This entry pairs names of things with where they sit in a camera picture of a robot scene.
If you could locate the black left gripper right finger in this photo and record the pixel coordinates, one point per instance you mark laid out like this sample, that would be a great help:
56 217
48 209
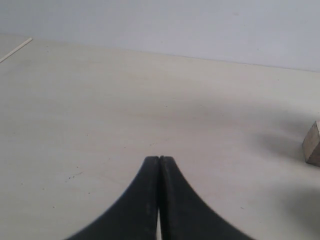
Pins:
183 214

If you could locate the thin wooden stick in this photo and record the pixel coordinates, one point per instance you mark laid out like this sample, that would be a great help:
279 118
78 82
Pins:
2 59

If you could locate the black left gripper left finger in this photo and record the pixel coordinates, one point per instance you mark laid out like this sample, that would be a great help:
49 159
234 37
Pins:
134 215

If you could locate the largest wooden cube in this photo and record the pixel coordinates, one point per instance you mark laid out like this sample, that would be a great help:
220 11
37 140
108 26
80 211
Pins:
311 145

